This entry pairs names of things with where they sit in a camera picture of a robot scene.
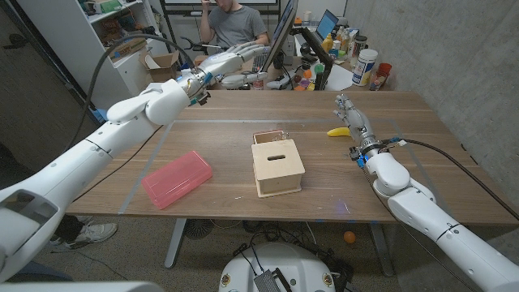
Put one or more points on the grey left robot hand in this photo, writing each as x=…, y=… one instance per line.
x=221, y=65

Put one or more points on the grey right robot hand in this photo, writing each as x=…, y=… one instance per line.
x=359, y=125

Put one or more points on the wooden drawer box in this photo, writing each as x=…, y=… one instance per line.
x=277, y=168

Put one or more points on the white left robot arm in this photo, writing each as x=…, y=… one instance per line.
x=101, y=150

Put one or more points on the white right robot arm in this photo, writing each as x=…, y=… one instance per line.
x=421, y=211

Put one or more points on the yellow toy banana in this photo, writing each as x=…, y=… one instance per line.
x=338, y=132

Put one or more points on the pink plastic tray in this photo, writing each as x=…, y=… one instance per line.
x=176, y=178

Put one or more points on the black grabber stick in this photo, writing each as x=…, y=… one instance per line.
x=202, y=45

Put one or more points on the black keyboard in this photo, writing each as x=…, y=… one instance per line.
x=259, y=64

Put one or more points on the seated person grey shirt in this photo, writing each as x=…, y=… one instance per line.
x=239, y=26

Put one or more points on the red lidded jar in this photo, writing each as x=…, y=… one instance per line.
x=381, y=75

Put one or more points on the white canister blue label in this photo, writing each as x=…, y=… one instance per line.
x=363, y=67

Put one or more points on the open cardboard box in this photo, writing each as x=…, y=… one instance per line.
x=162, y=73

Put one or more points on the black computer monitor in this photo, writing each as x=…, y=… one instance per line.
x=281, y=28

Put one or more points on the dark jar black lid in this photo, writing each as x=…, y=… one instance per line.
x=359, y=44

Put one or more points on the yellow mustard bottle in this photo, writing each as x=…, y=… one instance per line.
x=327, y=44

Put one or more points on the orange ball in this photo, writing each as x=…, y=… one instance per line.
x=349, y=237

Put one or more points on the grey table leg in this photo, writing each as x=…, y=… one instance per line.
x=174, y=243
x=381, y=247

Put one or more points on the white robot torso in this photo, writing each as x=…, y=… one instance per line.
x=300, y=267

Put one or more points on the white shelf unit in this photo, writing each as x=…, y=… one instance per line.
x=69, y=24

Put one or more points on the round black floor fan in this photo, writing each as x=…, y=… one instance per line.
x=197, y=228

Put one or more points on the standing person black trousers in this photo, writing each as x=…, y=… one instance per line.
x=89, y=233

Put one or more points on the whiteboard with black frame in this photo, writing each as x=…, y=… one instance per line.
x=251, y=1

